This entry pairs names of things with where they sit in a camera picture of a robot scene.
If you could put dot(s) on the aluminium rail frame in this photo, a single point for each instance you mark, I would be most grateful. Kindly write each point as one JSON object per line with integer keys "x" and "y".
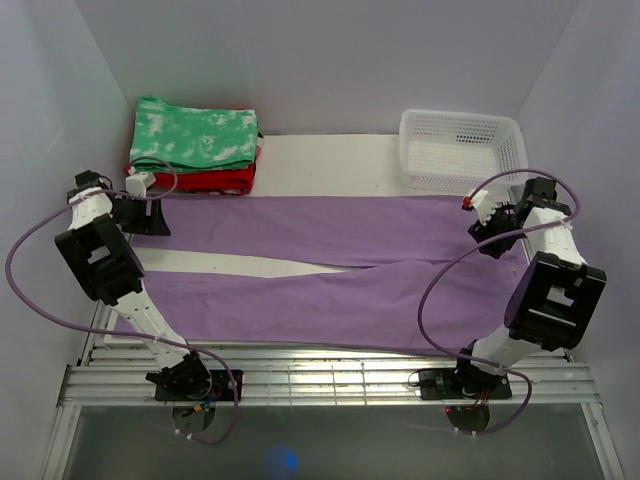
{"x": 315, "y": 411}

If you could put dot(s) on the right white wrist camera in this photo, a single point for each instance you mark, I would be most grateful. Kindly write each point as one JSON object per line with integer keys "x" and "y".
{"x": 482, "y": 203}

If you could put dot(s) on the purple trousers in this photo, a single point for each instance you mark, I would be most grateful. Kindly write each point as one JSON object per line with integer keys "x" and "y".
{"x": 398, "y": 272}

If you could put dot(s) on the white perforated plastic basket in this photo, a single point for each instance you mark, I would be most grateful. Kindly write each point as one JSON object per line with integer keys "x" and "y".
{"x": 454, "y": 152}

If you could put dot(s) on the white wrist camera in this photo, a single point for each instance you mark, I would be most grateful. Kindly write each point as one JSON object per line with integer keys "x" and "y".
{"x": 137, "y": 185}
{"x": 482, "y": 203}

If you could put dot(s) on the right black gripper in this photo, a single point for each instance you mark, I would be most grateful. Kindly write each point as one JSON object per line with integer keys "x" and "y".
{"x": 482, "y": 232}

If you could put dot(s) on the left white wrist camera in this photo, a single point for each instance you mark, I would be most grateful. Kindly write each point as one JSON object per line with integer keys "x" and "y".
{"x": 137, "y": 185}

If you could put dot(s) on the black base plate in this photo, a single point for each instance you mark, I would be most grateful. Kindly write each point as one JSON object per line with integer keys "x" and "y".
{"x": 217, "y": 387}
{"x": 451, "y": 384}

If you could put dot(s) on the red folded garment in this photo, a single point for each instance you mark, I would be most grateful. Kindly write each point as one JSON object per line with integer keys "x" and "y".
{"x": 220, "y": 180}

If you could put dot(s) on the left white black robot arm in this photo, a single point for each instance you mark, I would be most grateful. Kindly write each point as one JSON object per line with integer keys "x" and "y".
{"x": 103, "y": 262}

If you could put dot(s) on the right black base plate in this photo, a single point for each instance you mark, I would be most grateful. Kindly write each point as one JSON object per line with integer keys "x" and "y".
{"x": 451, "y": 384}

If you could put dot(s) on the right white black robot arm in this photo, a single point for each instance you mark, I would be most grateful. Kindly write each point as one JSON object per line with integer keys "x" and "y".
{"x": 555, "y": 298}

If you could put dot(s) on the green white patterned folded garment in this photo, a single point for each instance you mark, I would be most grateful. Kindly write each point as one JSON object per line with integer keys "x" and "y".
{"x": 155, "y": 118}

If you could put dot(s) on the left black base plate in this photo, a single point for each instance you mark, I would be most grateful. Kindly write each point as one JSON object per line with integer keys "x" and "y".
{"x": 217, "y": 387}

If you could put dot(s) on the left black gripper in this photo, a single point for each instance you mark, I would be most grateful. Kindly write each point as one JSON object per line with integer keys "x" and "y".
{"x": 154, "y": 224}

